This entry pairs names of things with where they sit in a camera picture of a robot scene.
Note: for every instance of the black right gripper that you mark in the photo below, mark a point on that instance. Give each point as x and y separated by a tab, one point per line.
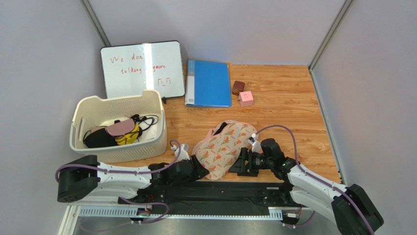
244	162

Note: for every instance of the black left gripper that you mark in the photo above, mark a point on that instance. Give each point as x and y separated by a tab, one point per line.
198	170

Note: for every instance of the floral pink laundry bag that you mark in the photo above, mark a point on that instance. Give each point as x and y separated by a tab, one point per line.
219	150

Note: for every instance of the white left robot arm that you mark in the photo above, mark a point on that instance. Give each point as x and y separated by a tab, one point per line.
88	180

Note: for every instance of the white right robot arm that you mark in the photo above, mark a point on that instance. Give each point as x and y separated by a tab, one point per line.
348	207

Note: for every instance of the cream plastic laundry basket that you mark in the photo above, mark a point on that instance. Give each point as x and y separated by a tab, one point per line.
93	111

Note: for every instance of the pink bra in basket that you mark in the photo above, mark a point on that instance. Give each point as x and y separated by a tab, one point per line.
121	128

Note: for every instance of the black bra in basket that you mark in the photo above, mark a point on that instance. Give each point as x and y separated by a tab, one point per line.
98	139

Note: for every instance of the pink small cube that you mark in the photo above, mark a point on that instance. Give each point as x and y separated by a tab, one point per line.
246	99

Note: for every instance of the yellow garment in basket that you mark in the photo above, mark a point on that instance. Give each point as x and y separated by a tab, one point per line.
131	136

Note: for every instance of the dark red small box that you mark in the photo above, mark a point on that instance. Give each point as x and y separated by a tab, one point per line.
238	87

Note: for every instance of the blue document folder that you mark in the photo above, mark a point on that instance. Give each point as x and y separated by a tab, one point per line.
208	84

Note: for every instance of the white dry-erase board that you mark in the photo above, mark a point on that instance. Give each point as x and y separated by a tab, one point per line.
131	69

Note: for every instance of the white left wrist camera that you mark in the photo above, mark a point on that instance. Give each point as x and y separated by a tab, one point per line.
181	153

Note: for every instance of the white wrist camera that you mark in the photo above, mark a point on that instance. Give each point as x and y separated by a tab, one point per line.
253	141
181	153

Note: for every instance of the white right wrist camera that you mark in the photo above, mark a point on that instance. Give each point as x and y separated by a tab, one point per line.
253	141

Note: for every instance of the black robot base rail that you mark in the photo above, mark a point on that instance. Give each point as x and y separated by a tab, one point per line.
266	202

